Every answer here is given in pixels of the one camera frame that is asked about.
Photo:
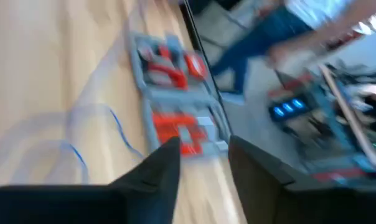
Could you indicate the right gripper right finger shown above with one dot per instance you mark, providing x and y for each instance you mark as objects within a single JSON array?
[{"x": 300, "y": 208}]

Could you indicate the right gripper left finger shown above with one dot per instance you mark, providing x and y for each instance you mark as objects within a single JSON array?
[{"x": 82, "y": 205}]

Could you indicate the black computer with blue lights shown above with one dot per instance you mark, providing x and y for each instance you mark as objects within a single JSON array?
[{"x": 275, "y": 116}]

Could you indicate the cluttered desk with wooden edge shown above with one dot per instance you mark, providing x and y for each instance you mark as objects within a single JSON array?
[{"x": 350, "y": 115}]

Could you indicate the grey plastic tool case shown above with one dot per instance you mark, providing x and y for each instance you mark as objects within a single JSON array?
[{"x": 175, "y": 99}]

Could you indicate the red round tape measure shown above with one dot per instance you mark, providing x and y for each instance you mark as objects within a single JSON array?
[{"x": 195, "y": 66}]

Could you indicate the person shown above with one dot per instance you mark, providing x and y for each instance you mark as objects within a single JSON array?
[{"x": 269, "y": 28}]

